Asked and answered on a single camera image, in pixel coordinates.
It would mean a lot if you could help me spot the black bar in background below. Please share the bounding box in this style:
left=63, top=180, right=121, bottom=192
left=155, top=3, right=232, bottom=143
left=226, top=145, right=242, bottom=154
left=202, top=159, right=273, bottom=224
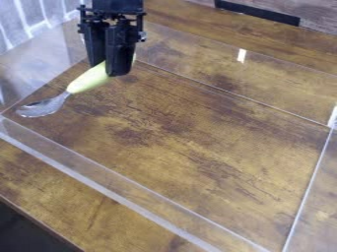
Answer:
left=212, top=0, right=299, bottom=27

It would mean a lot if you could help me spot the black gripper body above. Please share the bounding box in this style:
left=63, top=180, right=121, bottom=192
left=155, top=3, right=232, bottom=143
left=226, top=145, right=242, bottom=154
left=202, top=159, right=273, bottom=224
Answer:
left=77, top=0, right=147, bottom=42

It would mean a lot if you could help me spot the clear acrylic enclosure wall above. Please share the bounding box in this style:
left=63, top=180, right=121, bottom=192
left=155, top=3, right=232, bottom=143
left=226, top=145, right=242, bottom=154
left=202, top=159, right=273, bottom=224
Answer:
left=0, top=23, right=337, bottom=252

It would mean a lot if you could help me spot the green handled metal spoon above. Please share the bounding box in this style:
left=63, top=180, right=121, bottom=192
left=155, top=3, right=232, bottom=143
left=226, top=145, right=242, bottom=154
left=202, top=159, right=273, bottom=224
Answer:
left=16, top=62, right=109, bottom=118

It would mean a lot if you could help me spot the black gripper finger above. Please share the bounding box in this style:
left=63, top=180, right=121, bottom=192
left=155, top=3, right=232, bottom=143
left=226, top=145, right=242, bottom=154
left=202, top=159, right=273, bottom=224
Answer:
left=83, top=22, right=108, bottom=67
left=105, top=22, right=138, bottom=77

